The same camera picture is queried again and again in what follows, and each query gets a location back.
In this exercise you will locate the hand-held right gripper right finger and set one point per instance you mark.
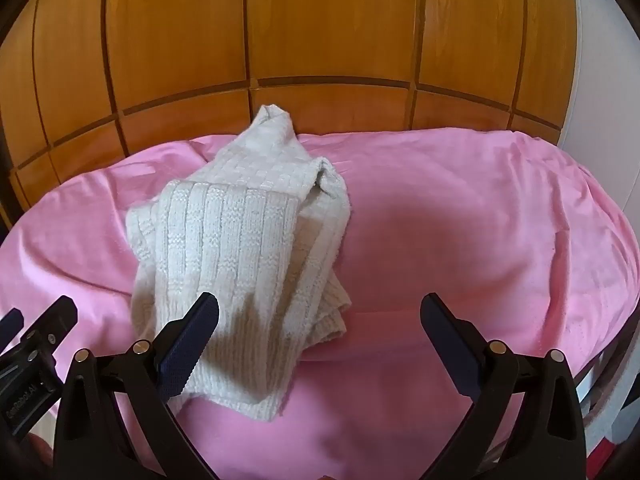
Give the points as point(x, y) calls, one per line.
point(447, 340)

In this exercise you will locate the white knit sweater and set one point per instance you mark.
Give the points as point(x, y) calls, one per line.
point(240, 260)

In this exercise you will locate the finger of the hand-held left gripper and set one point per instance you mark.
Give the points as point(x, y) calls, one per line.
point(52, 320)
point(10, 324)

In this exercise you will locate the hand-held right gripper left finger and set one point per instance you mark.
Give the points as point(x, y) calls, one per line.
point(192, 340)

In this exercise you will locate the dark bed frame rail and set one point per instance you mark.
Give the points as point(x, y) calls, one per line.
point(607, 360)

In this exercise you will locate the pink blanket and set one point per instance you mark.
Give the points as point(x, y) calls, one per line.
point(450, 240)

